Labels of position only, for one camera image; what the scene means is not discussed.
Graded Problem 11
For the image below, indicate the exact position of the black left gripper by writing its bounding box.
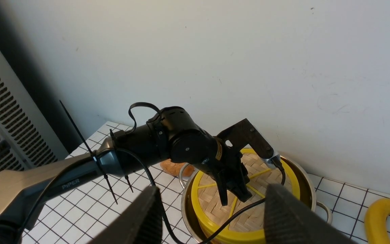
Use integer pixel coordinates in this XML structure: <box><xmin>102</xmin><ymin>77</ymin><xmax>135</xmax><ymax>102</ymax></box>
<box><xmin>195</xmin><ymin>137</ymin><xmax>252</xmax><ymax>206</ymax></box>

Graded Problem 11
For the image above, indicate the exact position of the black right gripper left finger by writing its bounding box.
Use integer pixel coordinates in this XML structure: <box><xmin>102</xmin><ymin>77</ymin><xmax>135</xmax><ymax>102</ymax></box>
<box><xmin>89</xmin><ymin>186</ymin><xmax>163</xmax><ymax>244</ymax></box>

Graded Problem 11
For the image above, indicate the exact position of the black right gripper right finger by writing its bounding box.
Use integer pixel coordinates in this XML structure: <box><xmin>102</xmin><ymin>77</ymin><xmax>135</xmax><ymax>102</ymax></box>
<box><xmin>264</xmin><ymin>184</ymin><xmax>355</xmax><ymax>244</ymax></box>

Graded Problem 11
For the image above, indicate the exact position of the bamboo steamer basket yellow rim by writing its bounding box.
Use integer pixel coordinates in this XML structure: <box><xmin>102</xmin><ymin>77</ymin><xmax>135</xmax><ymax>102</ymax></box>
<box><xmin>198</xmin><ymin>217</ymin><xmax>266</xmax><ymax>244</ymax></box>

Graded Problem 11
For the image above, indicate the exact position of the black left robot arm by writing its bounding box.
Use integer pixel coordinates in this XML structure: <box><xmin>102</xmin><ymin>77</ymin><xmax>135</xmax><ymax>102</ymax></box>
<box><xmin>0</xmin><ymin>102</ymin><xmax>252</xmax><ymax>243</ymax></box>

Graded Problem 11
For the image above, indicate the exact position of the brown potato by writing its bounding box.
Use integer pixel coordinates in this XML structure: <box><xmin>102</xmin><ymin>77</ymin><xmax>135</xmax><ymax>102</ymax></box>
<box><xmin>159</xmin><ymin>160</ymin><xmax>195</xmax><ymax>177</ymax></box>

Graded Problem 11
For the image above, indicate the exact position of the checkered white tablecloth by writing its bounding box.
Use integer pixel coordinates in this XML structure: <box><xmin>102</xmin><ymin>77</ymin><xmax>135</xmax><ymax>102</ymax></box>
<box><xmin>21</xmin><ymin>121</ymin><xmax>390</xmax><ymax>244</ymax></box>

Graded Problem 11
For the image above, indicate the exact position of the yellow banana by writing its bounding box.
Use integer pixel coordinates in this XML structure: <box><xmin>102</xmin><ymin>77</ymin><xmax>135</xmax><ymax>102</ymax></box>
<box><xmin>364</xmin><ymin>198</ymin><xmax>390</xmax><ymax>244</ymax></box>

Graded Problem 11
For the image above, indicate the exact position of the white slatted radiator panel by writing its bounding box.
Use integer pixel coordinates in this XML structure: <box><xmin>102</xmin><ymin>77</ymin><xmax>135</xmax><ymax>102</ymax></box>
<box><xmin>0</xmin><ymin>51</ymin><xmax>68</xmax><ymax>171</ymax></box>

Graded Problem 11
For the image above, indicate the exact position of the stainless steel two-handled pot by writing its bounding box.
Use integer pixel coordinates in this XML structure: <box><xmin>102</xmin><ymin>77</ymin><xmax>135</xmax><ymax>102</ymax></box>
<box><xmin>180</xmin><ymin>157</ymin><xmax>333</xmax><ymax>242</ymax></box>

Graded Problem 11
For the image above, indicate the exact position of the black camera cable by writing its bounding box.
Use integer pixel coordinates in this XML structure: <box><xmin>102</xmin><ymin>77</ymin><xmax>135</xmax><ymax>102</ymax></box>
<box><xmin>112</xmin><ymin>147</ymin><xmax>287</xmax><ymax>244</ymax></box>

